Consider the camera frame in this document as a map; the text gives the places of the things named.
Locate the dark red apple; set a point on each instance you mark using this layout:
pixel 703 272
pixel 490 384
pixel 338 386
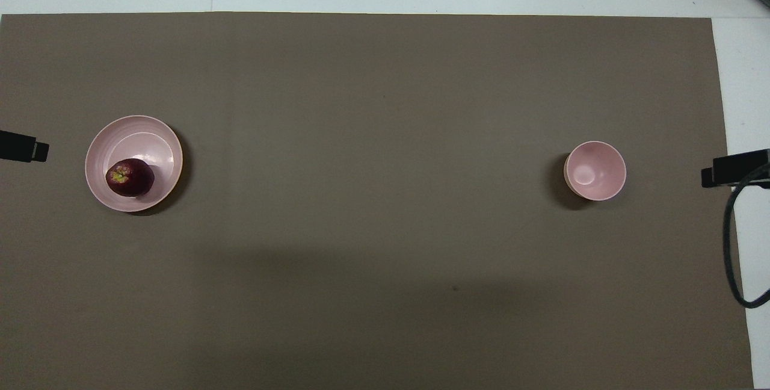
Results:
pixel 133 180

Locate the brown table mat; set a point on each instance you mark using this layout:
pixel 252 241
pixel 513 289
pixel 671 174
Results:
pixel 385 137

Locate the pink bowl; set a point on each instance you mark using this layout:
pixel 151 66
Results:
pixel 595 170

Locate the pink plate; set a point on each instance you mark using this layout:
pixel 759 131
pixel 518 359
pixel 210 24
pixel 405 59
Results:
pixel 157 136

